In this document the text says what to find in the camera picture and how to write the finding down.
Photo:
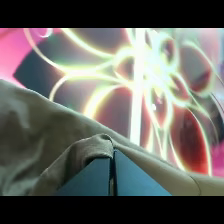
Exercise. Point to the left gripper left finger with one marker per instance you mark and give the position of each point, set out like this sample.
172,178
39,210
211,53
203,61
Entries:
93,180

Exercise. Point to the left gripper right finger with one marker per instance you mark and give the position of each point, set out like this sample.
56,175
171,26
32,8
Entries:
133,181

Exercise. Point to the brown garment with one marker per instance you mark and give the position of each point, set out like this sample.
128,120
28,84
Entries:
40,133

